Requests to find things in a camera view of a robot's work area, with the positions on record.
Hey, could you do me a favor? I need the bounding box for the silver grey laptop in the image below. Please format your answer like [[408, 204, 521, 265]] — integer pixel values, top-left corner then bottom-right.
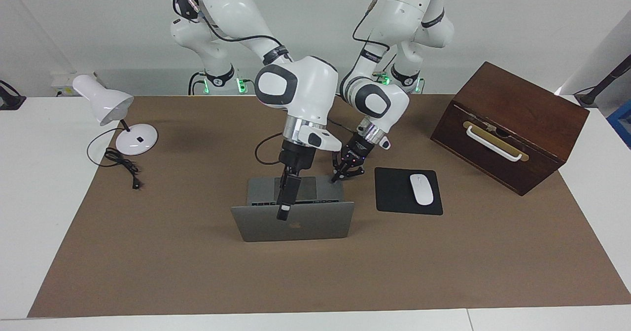
[[231, 176, 355, 243]]

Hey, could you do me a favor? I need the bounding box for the black mouse pad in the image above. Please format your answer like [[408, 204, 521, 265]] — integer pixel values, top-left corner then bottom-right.
[[375, 167, 444, 216]]

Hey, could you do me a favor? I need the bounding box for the white computer mouse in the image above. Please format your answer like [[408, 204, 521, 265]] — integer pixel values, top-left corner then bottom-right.
[[410, 174, 434, 206]]

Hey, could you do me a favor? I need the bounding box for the brown table mat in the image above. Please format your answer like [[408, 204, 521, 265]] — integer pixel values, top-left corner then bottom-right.
[[27, 94, 631, 318]]

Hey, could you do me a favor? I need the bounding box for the brass box plate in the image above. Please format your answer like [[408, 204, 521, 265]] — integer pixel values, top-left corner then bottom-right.
[[462, 121, 529, 162]]

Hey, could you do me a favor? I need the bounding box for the dark brown wooden box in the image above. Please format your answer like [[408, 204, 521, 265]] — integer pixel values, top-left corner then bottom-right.
[[430, 61, 590, 196]]

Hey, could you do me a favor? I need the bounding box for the white desk lamp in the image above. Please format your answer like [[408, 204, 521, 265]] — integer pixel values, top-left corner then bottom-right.
[[72, 74, 159, 156]]

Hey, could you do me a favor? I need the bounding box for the black stand pole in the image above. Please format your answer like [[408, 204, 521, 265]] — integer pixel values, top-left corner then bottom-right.
[[574, 55, 631, 109]]

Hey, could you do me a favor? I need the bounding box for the blue crate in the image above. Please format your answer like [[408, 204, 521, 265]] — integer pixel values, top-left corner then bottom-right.
[[607, 105, 631, 149]]

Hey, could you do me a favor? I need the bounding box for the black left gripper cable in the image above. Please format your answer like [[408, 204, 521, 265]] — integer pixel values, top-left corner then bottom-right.
[[328, 0, 395, 133]]

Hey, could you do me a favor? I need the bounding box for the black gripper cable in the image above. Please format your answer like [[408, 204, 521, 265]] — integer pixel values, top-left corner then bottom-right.
[[328, 0, 395, 133], [182, 0, 291, 165]]

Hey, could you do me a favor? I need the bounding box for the black arm base cable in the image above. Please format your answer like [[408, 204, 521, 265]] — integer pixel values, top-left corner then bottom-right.
[[188, 71, 207, 95]]

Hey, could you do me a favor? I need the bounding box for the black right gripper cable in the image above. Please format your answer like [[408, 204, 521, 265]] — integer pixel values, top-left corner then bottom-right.
[[182, 0, 291, 165]]

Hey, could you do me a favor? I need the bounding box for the white box handle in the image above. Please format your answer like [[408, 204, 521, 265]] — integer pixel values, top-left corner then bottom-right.
[[466, 125, 522, 162]]

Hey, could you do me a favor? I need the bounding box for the black lamp power cable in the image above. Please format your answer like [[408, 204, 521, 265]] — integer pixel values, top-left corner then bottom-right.
[[87, 126, 142, 190]]

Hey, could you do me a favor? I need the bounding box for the white wall socket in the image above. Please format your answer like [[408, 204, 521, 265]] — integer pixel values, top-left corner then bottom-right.
[[51, 72, 82, 97]]

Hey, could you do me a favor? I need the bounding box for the black clamp mount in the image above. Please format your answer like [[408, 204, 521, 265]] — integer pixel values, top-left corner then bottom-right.
[[0, 80, 26, 110]]

